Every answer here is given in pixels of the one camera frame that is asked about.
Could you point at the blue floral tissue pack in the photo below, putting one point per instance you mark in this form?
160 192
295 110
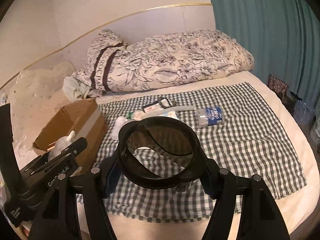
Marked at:
170 114

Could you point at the pale green towel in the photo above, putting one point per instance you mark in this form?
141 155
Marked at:
75 90

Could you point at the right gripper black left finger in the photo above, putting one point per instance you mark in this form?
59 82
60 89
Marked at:
57 217

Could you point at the clear plastic water bottle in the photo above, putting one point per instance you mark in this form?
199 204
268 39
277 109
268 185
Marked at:
209 116

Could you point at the black round mesh container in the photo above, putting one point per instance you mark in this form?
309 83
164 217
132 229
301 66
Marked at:
168 137

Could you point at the dark bags by curtain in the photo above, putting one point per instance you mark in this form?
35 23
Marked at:
303 114

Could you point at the white plastic tube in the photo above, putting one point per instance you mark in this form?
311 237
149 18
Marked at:
170 109

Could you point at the teal curtain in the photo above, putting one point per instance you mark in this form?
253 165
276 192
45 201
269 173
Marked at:
282 36

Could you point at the cream tufted headboard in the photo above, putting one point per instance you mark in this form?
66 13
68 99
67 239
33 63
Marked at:
34 99

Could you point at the floral folded duvet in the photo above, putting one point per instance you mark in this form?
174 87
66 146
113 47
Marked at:
161 61

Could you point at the white cylindrical bottle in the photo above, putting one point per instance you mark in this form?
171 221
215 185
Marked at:
119 123

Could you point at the brown cardboard box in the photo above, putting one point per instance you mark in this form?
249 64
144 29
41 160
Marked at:
85 119

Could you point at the dark wet wipes pack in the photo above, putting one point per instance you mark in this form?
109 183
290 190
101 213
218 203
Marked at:
158 105

